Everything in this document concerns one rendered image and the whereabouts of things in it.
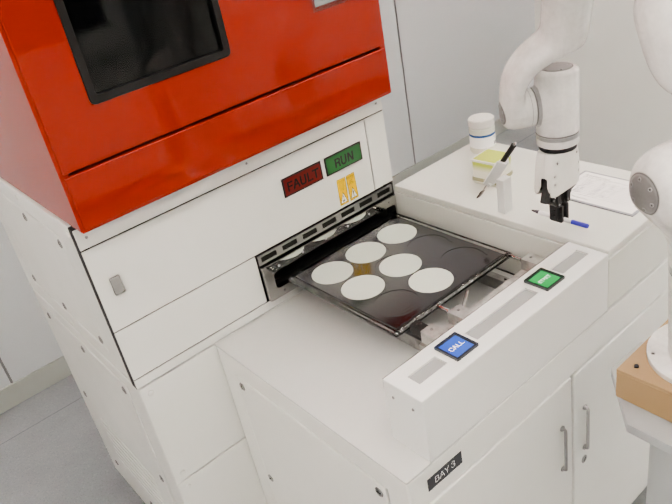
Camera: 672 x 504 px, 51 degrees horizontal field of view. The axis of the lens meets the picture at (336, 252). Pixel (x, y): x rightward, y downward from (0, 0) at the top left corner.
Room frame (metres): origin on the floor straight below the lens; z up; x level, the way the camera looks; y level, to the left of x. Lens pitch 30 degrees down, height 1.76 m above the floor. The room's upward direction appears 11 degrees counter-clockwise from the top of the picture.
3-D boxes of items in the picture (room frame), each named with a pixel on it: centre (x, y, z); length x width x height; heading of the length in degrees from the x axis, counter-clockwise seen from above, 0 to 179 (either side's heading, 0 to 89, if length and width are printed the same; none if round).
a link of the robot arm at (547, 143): (1.31, -0.49, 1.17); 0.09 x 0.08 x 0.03; 125
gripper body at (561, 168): (1.31, -0.49, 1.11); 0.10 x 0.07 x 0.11; 125
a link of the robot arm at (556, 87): (1.31, -0.48, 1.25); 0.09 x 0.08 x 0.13; 89
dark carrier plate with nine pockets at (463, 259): (1.39, -0.13, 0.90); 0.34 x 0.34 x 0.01; 35
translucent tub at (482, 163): (1.60, -0.43, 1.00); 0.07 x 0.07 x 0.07; 39
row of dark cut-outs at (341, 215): (1.56, 0.00, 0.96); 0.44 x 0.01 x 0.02; 125
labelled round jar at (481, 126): (1.80, -0.46, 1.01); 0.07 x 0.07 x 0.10
